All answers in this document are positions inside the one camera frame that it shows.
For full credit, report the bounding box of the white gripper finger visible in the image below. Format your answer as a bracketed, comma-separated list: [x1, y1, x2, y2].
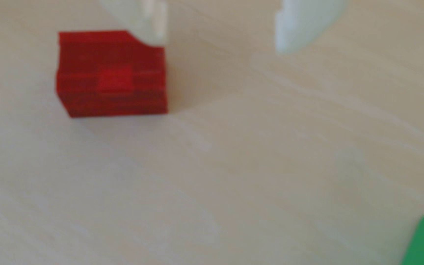
[275, 0, 347, 55]
[98, 0, 168, 48]

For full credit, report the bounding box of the red block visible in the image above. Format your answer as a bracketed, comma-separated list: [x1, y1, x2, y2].
[55, 30, 169, 119]

